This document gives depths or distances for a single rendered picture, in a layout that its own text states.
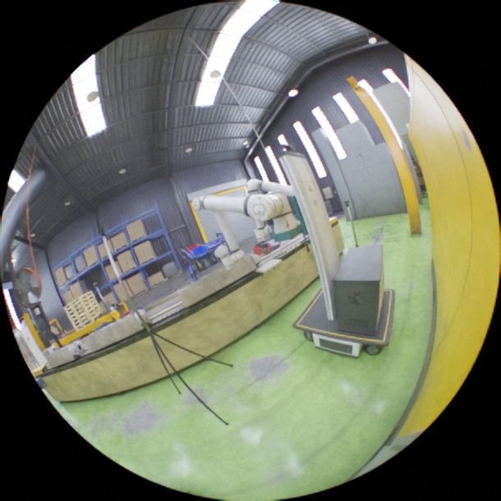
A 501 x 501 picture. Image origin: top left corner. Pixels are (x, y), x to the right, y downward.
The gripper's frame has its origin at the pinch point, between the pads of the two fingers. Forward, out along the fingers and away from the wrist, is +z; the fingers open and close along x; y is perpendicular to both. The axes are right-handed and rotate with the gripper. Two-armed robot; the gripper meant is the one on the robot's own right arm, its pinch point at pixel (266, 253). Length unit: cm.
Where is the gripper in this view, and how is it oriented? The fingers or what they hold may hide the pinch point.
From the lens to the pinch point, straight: 194.8
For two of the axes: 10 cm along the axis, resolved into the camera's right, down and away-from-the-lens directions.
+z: 3.7, 9.1, 1.8
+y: 8.0, -4.1, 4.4
